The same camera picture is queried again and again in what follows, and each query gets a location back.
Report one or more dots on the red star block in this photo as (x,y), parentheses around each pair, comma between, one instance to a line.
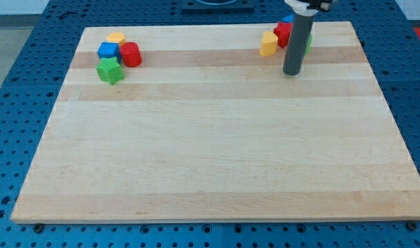
(282,31)

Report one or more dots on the wooden board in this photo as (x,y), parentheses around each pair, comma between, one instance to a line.
(207,130)

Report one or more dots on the green circle block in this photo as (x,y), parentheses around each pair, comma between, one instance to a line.
(308,45)

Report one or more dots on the red cylinder block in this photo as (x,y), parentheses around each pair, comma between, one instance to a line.
(131,54)

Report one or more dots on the blue block behind rod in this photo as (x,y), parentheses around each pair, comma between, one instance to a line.
(288,19)

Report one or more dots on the yellow heart block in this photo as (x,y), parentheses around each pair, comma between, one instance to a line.
(268,43)

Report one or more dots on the white rod mount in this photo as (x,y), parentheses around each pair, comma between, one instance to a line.
(308,8)

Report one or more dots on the blue cube block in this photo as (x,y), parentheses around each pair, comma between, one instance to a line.
(109,50)

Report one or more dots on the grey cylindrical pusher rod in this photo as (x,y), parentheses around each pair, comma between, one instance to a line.
(297,44)

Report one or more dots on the green star block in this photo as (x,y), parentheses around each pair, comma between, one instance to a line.
(109,70)

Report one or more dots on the yellow pentagon block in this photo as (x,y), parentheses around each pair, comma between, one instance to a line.
(116,37)

